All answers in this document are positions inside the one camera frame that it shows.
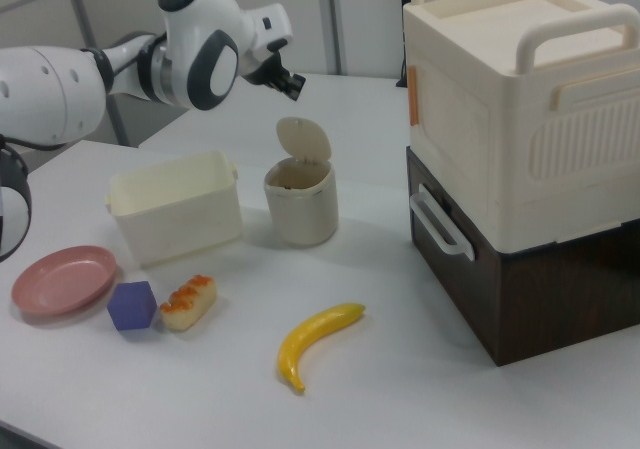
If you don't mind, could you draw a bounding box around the cream storage box with handles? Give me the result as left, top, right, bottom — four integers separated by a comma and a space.
402, 0, 640, 255

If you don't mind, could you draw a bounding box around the yellow toy banana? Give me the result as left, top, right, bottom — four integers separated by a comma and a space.
277, 302, 367, 395

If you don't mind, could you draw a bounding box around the toy bread with orange topping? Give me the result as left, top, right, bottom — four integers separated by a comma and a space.
159, 274, 219, 332

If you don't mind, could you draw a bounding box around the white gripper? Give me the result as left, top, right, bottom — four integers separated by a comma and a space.
241, 2, 308, 103

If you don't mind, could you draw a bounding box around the small beige trash can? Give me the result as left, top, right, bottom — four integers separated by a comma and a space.
263, 157, 340, 248

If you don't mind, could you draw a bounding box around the cream rectangular plastic bin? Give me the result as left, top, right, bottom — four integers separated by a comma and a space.
104, 150, 245, 269

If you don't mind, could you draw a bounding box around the beige trash can lid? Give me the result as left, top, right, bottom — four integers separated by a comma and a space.
275, 116, 332, 165

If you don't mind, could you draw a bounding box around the purple cube block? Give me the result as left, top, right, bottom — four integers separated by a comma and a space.
106, 280, 159, 332

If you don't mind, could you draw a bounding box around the dark brown drawer box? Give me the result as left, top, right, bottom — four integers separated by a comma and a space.
405, 146, 640, 368

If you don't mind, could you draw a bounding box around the pink plastic plate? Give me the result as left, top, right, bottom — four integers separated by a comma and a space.
11, 245, 119, 316

